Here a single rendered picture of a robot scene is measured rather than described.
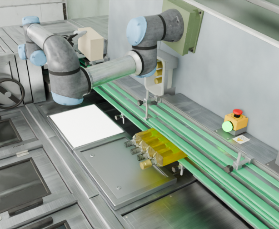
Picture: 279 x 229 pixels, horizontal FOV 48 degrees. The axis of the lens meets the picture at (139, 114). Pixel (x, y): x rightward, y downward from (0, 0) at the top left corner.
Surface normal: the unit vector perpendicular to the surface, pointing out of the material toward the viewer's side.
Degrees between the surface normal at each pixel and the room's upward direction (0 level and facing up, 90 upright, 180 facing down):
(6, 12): 90
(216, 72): 0
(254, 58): 0
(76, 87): 105
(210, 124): 90
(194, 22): 90
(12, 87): 90
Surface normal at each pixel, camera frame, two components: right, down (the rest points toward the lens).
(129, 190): 0.02, -0.87
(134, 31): -0.85, 0.14
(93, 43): 0.53, 0.55
